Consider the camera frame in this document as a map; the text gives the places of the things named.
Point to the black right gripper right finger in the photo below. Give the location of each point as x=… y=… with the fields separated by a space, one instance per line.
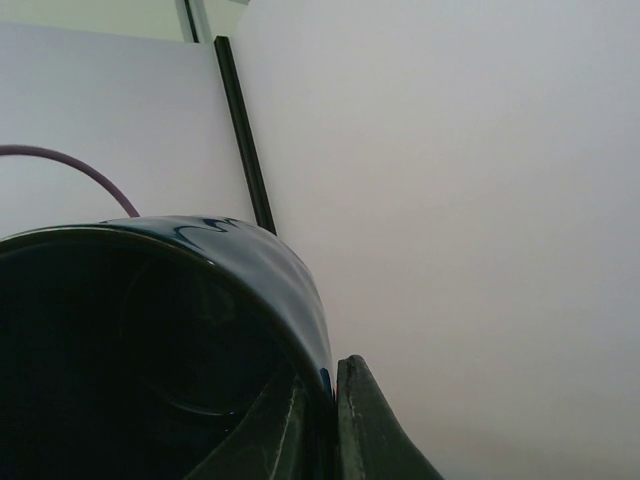
x=371 y=442

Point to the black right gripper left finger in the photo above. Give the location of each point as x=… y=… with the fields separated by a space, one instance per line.
x=270 y=441

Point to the dark blue ceramic mug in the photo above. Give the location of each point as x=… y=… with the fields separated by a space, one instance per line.
x=132 y=348

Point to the black enclosure frame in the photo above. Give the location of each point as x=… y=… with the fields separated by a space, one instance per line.
x=243 y=133

